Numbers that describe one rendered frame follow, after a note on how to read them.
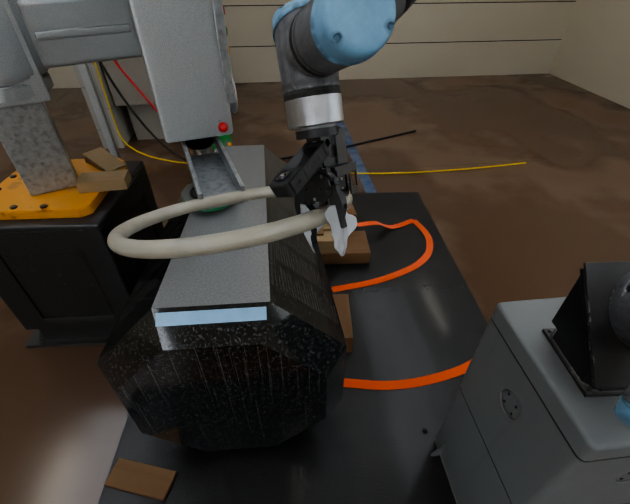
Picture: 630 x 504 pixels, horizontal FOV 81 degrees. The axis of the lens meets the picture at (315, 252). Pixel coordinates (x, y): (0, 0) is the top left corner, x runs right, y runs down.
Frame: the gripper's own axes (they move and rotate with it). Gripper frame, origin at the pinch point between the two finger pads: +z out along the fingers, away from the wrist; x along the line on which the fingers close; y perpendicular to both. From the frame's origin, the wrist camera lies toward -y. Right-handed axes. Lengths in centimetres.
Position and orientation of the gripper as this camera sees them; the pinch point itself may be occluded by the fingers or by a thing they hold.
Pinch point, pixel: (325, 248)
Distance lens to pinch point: 64.7
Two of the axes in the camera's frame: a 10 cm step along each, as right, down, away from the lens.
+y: 6.3, -3.3, 7.0
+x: -7.6, -1.0, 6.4
